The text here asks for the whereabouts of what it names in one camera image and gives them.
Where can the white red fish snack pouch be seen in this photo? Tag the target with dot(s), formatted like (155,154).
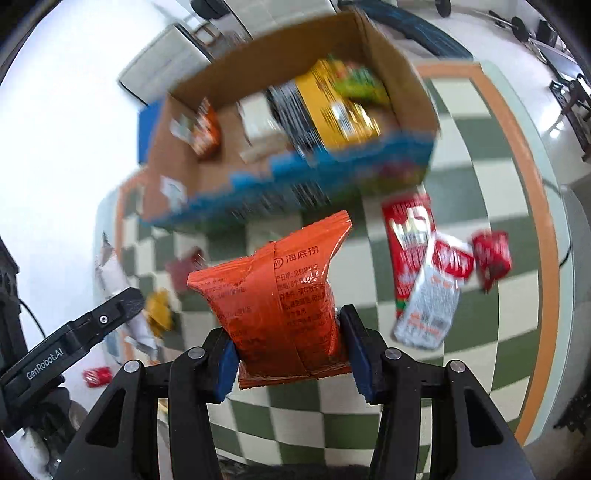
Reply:
(430,309)

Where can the small red triangular snack packet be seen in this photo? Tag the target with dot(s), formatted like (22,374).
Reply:
(493,257)

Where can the cardboard box with blue print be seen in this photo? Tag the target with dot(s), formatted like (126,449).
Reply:
(235,142)

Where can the small yellow snack packet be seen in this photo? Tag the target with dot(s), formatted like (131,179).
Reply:
(158,313)

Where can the yellow snack bag in box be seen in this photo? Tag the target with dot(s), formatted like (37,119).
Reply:
(335,94)

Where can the orange snack packet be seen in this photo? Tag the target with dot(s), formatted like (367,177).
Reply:
(278,308)

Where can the small red wrapper on floor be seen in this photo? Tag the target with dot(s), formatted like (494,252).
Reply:
(97,377)

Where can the long red spicy strip packet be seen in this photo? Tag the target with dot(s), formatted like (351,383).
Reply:
(409,223)

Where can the bread in clear wrapper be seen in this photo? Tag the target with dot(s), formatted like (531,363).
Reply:
(133,339)

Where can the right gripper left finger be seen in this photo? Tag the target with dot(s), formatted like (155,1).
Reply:
(201,376)

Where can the dark red snack packet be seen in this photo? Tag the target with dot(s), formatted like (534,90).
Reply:
(179,269)

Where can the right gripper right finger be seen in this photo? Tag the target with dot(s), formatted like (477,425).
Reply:
(389,378)

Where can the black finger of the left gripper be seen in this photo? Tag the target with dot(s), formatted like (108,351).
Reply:
(92,327)

